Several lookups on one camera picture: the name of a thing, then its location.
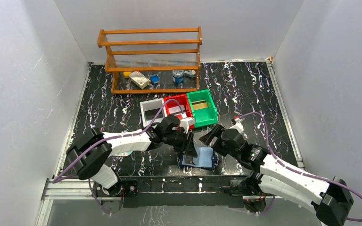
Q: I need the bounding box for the blue small cube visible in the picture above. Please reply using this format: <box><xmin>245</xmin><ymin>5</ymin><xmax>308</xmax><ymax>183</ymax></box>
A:
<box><xmin>150</xmin><ymin>74</ymin><xmax>159</xmax><ymax>85</ymax></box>

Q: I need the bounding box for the yellow small object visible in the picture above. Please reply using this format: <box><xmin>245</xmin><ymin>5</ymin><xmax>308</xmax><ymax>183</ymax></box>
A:
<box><xmin>123</xmin><ymin>72</ymin><xmax>131</xmax><ymax>78</ymax></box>

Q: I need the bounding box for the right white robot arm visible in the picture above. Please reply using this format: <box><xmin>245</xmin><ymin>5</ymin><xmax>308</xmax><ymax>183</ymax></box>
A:
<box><xmin>199</xmin><ymin>122</ymin><xmax>354</xmax><ymax>226</ymax></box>

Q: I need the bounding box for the gold card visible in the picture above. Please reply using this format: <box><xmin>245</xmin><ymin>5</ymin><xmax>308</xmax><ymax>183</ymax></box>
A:
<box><xmin>192</xmin><ymin>101</ymin><xmax>208</xmax><ymax>111</ymax></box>

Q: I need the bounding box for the white plastic bin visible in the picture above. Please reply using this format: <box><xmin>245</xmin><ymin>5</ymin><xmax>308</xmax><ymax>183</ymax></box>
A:
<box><xmin>140</xmin><ymin>98</ymin><xmax>165</xmax><ymax>127</ymax></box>

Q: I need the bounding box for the red plastic bin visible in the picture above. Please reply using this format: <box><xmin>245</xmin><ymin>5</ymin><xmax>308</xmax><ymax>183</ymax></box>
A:
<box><xmin>164</xmin><ymin>94</ymin><xmax>195</xmax><ymax>120</ymax></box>

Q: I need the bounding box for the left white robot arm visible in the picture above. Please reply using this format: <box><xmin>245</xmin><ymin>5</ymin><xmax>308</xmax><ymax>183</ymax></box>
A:
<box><xmin>66</xmin><ymin>114</ymin><xmax>197</xmax><ymax>196</ymax></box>

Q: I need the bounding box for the white card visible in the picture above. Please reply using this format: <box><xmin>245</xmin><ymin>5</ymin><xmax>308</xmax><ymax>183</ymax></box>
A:
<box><xmin>168</xmin><ymin>105</ymin><xmax>186</xmax><ymax>115</ymax></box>

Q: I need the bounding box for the white red small box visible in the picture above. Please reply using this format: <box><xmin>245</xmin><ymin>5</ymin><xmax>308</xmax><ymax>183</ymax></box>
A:
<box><xmin>129</xmin><ymin>71</ymin><xmax>150</xmax><ymax>89</ymax></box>

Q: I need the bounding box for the grey tape dispenser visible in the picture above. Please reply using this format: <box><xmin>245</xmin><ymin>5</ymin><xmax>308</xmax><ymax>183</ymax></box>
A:
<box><xmin>184</xmin><ymin>70</ymin><xmax>196</xmax><ymax>78</ymax></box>

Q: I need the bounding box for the blue toothbrush blister pack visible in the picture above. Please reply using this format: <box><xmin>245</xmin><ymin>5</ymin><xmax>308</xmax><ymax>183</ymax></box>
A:
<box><xmin>119</xmin><ymin>151</ymin><xmax>132</xmax><ymax>157</ymax></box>

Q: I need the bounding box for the black card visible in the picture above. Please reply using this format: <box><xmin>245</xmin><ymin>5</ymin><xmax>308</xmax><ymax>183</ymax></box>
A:
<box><xmin>144</xmin><ymin>108</ymin><xmax>163</xmax><ymax>121</ymax></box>

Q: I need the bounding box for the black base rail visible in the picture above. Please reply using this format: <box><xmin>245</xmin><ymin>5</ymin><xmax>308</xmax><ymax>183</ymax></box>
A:
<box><xmin>92</xmin><ymin>174</ymin><xmax>294</xmax><ymax>216</ymax></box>

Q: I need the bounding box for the green plastic bin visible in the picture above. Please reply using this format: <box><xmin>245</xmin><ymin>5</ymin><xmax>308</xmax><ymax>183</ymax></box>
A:
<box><xmin>187</xmin><ymin>89</ymin><xmax>218</xmax><ymax>128</ymax></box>

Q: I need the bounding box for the wooden shelf rack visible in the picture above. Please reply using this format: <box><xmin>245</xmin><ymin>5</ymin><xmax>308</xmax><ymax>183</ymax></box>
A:
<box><xmin>97</xmin><ymin>26</ymin><xmax>203</xmax><ymax>95</ymax></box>

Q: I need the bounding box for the navy blue card holder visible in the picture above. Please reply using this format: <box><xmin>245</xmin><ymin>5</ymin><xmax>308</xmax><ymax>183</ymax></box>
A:
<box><xmin>180</xmin><ymin>147</ymin><xmax>218</xmax><ymax>170</ymax></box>

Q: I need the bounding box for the blue round tin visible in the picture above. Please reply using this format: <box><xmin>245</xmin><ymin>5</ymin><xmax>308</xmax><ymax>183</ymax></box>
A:
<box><xmin>172</xmin><ymin>70</ymin><xmax>185</xmax><ymax>84</ymax></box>

